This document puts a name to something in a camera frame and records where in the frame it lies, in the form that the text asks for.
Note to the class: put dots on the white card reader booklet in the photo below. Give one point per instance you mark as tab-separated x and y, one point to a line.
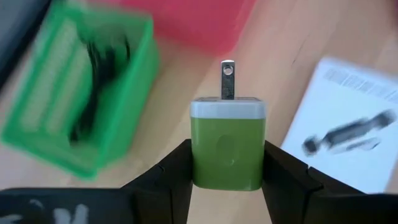
326	109

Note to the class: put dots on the green white wall charger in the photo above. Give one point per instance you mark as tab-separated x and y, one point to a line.
228	149

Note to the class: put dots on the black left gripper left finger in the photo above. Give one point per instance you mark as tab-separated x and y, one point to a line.
161	186

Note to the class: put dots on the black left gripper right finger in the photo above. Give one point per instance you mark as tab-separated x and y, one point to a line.
295	186

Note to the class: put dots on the black aluminium table frame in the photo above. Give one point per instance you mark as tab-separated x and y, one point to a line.
15	31

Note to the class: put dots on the red translucent plastic bin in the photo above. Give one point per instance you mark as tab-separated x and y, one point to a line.
192	21

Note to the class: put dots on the green plastic basket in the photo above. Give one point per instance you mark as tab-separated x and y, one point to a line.
130	93

